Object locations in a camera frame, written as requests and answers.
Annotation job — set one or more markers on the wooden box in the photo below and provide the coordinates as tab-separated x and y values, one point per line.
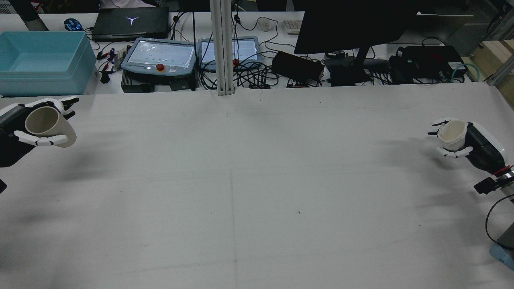
496	56

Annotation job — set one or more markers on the white aluminium post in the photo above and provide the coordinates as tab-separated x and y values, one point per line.
223	48

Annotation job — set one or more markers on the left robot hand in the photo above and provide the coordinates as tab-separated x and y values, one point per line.
12	136

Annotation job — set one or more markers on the black monitor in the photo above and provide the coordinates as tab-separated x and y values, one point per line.
353	24

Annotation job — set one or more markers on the teach pendant with screen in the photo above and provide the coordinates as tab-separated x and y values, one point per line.
247	50
160	54

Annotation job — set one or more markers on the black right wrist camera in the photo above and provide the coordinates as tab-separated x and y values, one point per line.
484	186

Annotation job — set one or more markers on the black hub red switches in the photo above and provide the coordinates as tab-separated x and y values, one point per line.
259	85
298	84

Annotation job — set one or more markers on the blue computer mouse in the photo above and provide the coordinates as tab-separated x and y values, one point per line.
73	25

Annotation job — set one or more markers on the silver aluminium frame profile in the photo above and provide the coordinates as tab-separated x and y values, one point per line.
502	74

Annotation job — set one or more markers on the black laptop white logo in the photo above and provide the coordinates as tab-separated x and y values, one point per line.
128	28

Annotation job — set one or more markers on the red black clip leads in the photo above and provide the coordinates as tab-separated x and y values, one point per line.
106	60

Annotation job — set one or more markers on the white keyboard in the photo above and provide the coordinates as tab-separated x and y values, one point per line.
293	27

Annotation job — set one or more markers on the black flat device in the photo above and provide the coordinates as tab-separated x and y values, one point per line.
136	85

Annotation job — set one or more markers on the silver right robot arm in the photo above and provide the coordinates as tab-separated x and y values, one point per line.
506	255

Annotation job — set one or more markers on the white computer mouse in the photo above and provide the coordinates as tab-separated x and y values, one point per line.
265	25

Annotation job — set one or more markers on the small black electronics box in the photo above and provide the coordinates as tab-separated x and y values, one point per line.
401	70

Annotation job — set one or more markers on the beige cup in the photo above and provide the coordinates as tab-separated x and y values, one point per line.
42	120

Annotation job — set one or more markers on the large black electronics box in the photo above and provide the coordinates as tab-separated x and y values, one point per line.
435	60

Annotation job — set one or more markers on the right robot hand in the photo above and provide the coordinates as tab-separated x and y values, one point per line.
484	148

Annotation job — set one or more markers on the black power adapter brick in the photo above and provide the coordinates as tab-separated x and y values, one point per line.
297	66

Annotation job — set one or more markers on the light blue plastic bin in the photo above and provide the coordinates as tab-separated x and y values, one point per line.
48	76

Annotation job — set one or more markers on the white paper cup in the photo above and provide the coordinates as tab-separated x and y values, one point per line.
451	134

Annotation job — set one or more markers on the black rectangular box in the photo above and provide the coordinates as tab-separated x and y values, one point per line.
349	76

